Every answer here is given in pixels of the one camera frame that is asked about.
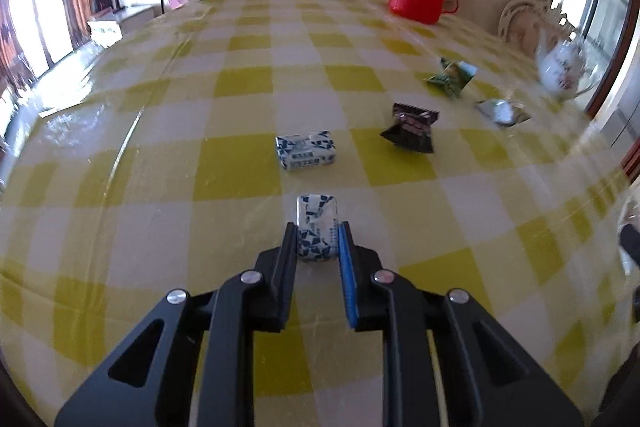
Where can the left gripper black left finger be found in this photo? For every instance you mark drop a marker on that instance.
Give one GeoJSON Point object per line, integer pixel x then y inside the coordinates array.
{"type": "Point", "coordinates": [190, 361]}

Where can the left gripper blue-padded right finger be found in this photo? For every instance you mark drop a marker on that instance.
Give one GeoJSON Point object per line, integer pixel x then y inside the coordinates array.
{"type": "Point", "coordinates": [446, 359]}

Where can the silver snack packet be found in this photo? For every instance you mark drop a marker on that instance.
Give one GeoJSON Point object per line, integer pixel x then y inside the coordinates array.
{"type": "Point", "coordinates": [502, 112]}

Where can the blue white candy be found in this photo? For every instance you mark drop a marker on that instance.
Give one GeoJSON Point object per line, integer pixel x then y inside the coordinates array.
{"type": "Point", "coordinates": [303, 151]}
{"type": "Point", "coordinates": [317, 225]}

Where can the green snack packet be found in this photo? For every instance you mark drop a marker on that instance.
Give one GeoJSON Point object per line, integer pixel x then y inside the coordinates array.
{"type": "Point", "coordinates": [453, 77]}

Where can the white floral teapot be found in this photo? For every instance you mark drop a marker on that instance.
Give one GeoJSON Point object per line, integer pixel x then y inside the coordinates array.
{"type": "Point", "coordinates": [562, 69]}

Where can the yellow checkered tablecloth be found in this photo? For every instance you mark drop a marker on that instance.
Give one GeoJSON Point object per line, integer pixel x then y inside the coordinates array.
{"type": "Point", "coordinates": [191, 143]}

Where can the white ornate chair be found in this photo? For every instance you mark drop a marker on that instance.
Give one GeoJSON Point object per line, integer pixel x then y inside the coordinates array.
{"type": "Point", "coordinates": [522, 21]}

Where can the black snack packet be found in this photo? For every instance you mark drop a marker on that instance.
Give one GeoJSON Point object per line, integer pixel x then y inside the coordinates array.
{"type": "Point", "coordinates": [412, 128]}

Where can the white tv cabinet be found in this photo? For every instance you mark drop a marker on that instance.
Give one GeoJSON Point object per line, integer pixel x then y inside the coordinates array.
{"type": "Point", "coordinates": [108, 28]}

